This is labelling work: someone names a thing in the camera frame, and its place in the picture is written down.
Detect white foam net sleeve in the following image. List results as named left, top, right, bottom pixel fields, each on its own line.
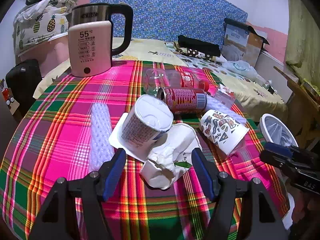
left=204, top=95, right=247, bottom=125
left=88, top=103, right=114, bottom=172

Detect white paper bag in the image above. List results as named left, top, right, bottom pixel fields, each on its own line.
left=140, top=123, right=202, bottom=190

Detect red drink can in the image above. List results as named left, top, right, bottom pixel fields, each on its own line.
left=157, top=87, right=207, bottom=114

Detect white trash bin with liner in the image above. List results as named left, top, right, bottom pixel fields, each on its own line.
left=259, top=113, right=298, bottom=147

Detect patterned paper cup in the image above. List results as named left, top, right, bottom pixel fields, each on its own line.
left=199, top=109, right=249, bottom=156

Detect wooden side table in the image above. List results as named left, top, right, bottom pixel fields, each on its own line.
left=274, top=66, right=319, bottom=151

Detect small pink juice carton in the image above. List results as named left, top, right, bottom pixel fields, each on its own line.
left=213, top=84, right=235, bottom=109

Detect pink plaid tablecloth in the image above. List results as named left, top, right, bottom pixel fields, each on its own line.
left=0, top=60, right=291, bottom=240

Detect white plastic bag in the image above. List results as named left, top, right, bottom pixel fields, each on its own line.
left=222, top=60, right=258, bottom=81

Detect green curtain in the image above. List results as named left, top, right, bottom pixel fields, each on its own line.
left=285, top=0, right=319, bottom=88

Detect cardboard box with picture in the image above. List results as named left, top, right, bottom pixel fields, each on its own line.
left=221, top=18, right=269, bottom=67

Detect white yogurt cup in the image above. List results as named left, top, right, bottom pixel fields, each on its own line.
left=109, top=94, right=174, bottom=163

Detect polka dot brown cloth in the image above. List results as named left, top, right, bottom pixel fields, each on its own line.
left=173, top=41, right=226, bottom=62

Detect black folded clothes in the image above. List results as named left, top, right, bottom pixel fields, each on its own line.
left=178, top=35, right=221, bottom=57

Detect clear plastic bottle red label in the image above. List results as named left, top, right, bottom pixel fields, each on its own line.
left=143, top=68, right=209, bottom=96

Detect black suitcase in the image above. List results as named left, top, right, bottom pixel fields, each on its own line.
left=5, top=59, right=42, bottom=116

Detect pink storage box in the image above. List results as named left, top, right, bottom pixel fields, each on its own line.
left=18, top=33, right=69, bottom=77

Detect steel electric kettle pink base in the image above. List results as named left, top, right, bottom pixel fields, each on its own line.
left=68, top=3, right=133, bottom=77

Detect blue floral headboard mattress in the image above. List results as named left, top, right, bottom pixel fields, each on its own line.
left=91, top=0, right=248, bottom=46

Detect pineapple print fabric pile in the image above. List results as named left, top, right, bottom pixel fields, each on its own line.
left=13, top=0, right=79, bottom=55

